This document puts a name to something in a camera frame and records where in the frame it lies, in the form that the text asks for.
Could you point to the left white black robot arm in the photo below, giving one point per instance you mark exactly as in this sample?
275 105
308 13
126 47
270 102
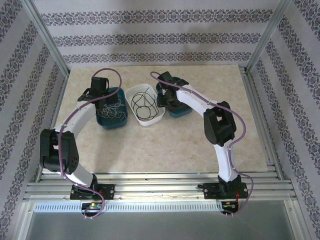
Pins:
75 120

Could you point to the aluminium corner post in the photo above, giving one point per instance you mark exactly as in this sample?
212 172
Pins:
267 35
45 35

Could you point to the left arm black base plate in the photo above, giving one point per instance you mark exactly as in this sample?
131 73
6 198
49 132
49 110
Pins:
110 191

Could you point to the aluminium side rail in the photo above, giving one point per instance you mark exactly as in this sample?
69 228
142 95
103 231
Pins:
261 125
52 117

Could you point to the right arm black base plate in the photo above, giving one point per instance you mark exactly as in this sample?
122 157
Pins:
212 191

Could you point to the teal plastic bin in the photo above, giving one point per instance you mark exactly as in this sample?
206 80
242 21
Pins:
112 125
180 113

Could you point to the grey metal sheet panel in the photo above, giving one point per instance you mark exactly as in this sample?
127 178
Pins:
160 227

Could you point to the small connector board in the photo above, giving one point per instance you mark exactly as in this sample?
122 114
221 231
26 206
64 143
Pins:
93 205
229 205

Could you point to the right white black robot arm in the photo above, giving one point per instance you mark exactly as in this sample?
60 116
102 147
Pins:
197 102

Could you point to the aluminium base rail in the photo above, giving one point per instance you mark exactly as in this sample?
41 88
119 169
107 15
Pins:
160 190

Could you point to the white plastic bin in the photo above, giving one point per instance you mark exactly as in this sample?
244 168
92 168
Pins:
150 121

